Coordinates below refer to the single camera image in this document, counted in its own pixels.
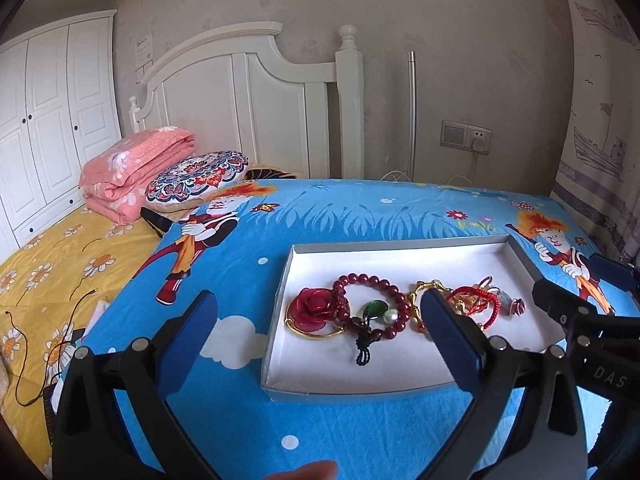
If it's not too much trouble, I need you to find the mandala patterned pillow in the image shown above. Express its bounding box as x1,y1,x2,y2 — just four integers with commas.
145,150,251,208

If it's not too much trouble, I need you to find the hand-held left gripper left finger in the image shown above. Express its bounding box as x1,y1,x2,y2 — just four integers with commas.
52,290,221,480

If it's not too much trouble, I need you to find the white wooden headboard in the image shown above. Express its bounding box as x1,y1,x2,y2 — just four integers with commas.
129,21,366,181

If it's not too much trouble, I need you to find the thin black cable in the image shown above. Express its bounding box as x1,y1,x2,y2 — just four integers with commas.
5,287,101,406

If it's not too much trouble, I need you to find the white wardrobe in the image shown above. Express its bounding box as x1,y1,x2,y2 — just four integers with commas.
0,9,123,251

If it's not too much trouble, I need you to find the person's left hand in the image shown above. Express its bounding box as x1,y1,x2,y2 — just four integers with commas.
272,460,339,480

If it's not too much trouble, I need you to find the dark red bead bracelet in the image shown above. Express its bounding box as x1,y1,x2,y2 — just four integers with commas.
332,272,413,343

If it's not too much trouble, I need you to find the folded pink floral quilt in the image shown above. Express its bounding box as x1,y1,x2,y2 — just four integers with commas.
80,126,197,226

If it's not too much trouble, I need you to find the paper note on wall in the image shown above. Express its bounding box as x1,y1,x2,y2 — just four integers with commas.
135,32,156,83

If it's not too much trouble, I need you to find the yellow daisy bed sheet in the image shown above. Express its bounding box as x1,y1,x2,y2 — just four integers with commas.
0,205,163,441

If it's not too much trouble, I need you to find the green pendant with dark cord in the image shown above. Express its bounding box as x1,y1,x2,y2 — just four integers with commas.
347,300,388,368

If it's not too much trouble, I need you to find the white shallow cardboard box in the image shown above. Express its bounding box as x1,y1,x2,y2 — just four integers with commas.
260,234,568,403

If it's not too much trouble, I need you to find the silver metal pole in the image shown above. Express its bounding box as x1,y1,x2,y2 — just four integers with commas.
406,51,418,181

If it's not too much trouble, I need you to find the red rose ornament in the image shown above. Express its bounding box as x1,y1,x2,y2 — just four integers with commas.
292,287,346,336

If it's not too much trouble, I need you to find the blue cartoon printed blanket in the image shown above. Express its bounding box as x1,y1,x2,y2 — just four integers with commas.
52,177,640,480

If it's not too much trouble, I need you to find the dark fringed cushion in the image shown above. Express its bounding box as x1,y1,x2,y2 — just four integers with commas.
244,162,306,181

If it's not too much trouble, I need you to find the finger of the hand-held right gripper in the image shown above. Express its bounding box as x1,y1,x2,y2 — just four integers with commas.
532,277,606,336
590,255,640,293

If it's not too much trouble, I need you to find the grey wall switch socket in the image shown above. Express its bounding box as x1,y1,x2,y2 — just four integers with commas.
440,120,493,153

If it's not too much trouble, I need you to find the gold bamboo-shaped gem bracelet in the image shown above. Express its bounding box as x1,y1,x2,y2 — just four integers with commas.
407,280,453,333

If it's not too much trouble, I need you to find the black flat object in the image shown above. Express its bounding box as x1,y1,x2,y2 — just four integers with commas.
140,206,173,236

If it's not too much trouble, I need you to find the red string bracelet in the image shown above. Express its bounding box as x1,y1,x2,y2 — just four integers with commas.
445,285,503,331

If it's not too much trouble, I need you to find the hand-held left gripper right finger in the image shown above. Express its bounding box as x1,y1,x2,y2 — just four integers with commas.
420,287,588,480

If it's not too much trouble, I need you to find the ship printed curtain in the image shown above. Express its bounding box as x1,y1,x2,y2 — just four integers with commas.
550,0,640,266

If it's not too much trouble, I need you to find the white charger cable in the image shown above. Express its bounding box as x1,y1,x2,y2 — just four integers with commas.
380,152,476,186

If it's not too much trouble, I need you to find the gold flower ring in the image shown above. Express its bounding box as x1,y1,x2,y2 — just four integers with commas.
452,275,501,316

